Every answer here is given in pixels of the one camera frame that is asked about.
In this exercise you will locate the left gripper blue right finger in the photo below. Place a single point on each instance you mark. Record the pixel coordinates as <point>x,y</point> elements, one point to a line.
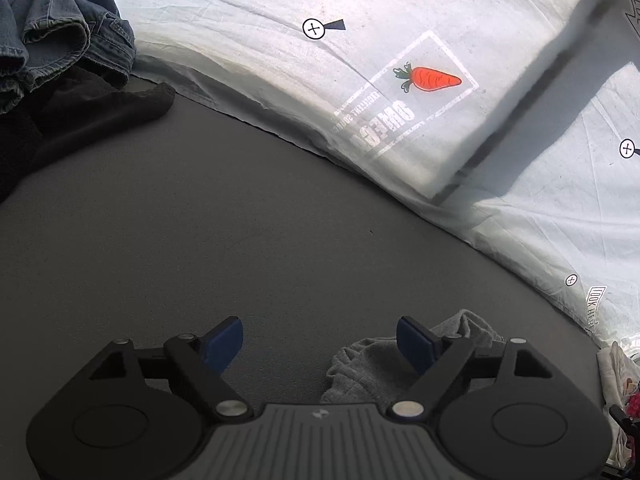
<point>439,363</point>

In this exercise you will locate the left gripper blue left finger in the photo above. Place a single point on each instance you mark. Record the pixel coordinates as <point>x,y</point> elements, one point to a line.
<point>196,365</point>

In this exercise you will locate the grey zip hoodie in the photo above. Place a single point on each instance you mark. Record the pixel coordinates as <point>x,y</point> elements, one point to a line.
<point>373,370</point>

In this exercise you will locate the cream white folded garment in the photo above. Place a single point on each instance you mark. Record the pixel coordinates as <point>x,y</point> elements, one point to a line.
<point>619,376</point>

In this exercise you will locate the red folded garment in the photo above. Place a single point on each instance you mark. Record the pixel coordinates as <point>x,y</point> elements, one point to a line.
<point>632,406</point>

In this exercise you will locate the white printed carrot curtain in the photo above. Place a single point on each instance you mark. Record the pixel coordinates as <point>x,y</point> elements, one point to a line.
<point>512,124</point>

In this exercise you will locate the black garment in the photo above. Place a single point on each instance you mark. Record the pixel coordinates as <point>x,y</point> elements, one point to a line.
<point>68,114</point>

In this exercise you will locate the blue denim garment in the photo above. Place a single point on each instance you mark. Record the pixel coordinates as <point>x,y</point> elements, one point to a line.
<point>41,39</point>

